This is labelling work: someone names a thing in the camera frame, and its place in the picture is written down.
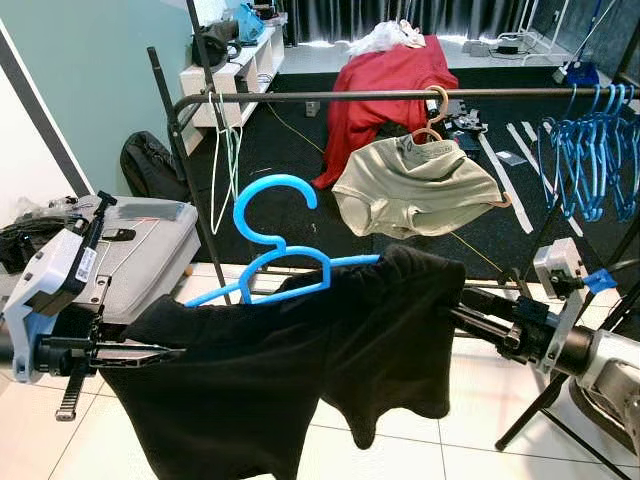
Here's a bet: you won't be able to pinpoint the white plastic bag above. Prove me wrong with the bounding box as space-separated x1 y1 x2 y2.
347 18 429 56

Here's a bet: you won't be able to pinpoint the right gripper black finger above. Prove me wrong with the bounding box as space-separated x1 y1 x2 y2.
450 308 521 349
462 288 521 321

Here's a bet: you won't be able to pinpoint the black curtain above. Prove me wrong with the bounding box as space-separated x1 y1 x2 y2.
285 0 561 46

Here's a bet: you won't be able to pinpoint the short black pole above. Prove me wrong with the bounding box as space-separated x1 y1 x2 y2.
85 192 121 253

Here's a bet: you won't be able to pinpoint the blue floor mop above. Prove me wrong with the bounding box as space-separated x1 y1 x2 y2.
563 0 619 88

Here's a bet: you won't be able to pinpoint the black garment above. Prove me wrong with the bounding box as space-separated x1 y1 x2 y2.
100 243 466 480

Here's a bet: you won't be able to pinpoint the white open shelf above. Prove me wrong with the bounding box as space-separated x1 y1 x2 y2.
180 15 289 129

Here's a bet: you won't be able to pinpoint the black bag with straps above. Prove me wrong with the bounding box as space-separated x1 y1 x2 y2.
0 197 76 273

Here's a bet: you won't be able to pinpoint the grey hard case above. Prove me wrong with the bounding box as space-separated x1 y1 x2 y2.
60 195 201 326

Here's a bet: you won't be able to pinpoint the salmon pink hanger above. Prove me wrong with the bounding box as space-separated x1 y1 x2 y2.
408 85 513 209

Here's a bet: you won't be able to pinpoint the black metal clothes rack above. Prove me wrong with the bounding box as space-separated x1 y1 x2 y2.
147 0 640 480

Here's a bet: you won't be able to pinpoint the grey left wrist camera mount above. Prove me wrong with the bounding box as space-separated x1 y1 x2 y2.
0 225 111 356

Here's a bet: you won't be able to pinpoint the red cloth cover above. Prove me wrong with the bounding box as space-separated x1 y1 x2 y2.
313 35 461 189

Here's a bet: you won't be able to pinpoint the black backpack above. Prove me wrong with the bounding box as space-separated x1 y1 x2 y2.
120 130 191 204

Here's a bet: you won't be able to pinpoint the light blue bag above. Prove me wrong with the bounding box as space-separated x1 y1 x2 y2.
232 3 266 46

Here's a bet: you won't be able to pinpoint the white floor strip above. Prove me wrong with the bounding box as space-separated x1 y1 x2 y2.
478 130 536 233
507 122 561 181

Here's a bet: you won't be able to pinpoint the blue plastic hanger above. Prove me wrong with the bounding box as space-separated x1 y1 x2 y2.
183 174 383 308
560 85 613 221
585 85 631 223
540 88 591 216
605 85 640 223

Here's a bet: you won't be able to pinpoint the black floor machine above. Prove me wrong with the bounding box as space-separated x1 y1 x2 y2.
440 98 491 153

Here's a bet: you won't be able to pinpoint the beige shorts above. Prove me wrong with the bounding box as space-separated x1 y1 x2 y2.
332 133 509 239

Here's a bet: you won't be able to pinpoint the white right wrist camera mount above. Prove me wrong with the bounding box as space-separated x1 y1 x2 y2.
533 238 593 373

